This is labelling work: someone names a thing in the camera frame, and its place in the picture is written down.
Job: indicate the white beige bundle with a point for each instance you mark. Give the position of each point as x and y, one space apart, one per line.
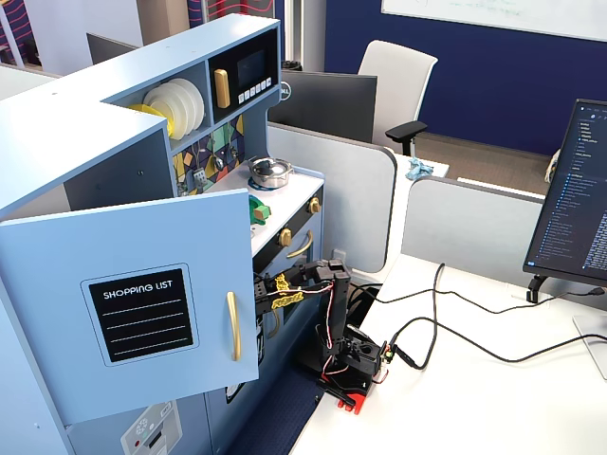
554 166

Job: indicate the white office chair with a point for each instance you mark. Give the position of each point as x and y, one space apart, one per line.
398 80

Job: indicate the small toy grater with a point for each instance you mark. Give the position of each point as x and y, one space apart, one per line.
199 177

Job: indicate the white socket plate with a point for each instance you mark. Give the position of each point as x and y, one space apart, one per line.
339 254

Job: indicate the silver monitor base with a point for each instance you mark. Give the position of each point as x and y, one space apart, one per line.
595 346

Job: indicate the blue shopping list cabinet door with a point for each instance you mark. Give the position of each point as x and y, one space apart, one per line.
47 284

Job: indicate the silver toy pot with lid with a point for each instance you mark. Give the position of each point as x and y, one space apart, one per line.
270 171

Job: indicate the black dell monitor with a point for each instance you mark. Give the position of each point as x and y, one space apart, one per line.
327 104

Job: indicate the monitor showing code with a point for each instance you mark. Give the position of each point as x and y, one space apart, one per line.
574 199

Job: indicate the blue toy kitchen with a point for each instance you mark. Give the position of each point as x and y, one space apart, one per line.
47 142

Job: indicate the whiteboard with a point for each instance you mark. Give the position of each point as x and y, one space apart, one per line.
498 12

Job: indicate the grey rounded desk partition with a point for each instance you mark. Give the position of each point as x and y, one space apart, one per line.
341 199
469 227

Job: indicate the gold stove knob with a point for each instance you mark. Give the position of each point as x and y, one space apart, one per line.
314 205
284 237

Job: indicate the dark monitor back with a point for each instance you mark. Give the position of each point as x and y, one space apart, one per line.
109 49

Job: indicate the green recipient bowl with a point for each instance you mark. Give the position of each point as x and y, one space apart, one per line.
260 208

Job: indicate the white toy plate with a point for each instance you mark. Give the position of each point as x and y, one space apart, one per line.
199 106
184 106
159 102

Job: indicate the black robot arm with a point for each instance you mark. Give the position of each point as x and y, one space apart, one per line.
339 308

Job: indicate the yellow toy plate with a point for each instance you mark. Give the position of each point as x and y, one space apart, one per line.
141 109

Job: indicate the black toy microwave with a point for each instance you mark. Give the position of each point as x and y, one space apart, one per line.
251 57

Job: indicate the small controller board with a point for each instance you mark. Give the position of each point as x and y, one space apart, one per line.
389 354

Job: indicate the red table clamp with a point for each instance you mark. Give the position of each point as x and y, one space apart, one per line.
355 403

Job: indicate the blue crumpled cloth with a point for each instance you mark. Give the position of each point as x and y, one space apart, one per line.
417 169

